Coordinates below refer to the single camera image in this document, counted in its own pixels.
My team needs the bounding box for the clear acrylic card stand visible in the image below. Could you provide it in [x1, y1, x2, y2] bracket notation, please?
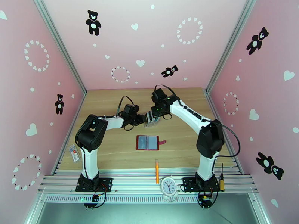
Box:
[144, 111, 161, 128]

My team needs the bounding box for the red leather card holder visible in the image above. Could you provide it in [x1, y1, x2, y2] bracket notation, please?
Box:
[136, 135, 167, 151]

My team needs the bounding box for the white alarm clock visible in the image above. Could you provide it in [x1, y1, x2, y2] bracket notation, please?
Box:
[160, 176, 179, 202]

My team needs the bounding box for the white labelled plastic packet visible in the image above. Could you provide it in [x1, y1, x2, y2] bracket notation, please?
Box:
[68, 144, 82, 164]

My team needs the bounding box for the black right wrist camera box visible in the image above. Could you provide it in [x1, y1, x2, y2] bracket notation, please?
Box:
[152, 88, 168, 101]

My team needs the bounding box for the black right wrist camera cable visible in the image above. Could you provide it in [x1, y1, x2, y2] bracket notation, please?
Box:
[154, 84, 182, 101]

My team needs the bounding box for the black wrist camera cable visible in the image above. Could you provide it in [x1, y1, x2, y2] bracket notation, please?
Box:
[154, 84, 182, 101]
[116, 95, 136, 116]

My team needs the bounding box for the black left wrist camera cable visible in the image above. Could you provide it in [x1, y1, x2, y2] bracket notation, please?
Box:
[116, 95, 136, 116]

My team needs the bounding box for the aluminium table side rail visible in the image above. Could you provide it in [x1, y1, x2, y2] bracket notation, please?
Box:
[205, 90, 243, 175]
[50, 93, 87, 176]

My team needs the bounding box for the aluminium front rail platform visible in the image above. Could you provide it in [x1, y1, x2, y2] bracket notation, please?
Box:
[37, 168, 259, 204]

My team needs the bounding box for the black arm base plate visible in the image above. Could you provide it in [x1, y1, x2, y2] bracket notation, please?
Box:
[75, 177, 113, 193]
[182, 177, 221, 192]

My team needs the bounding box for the aluminium frame post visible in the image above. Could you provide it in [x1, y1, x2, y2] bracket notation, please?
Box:
[205, 0, 260, 96]
[31, 0, 87, 96]

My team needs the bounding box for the yellow handled screwdriver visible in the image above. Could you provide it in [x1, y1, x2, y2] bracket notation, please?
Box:
[219, 163, 226, 192]

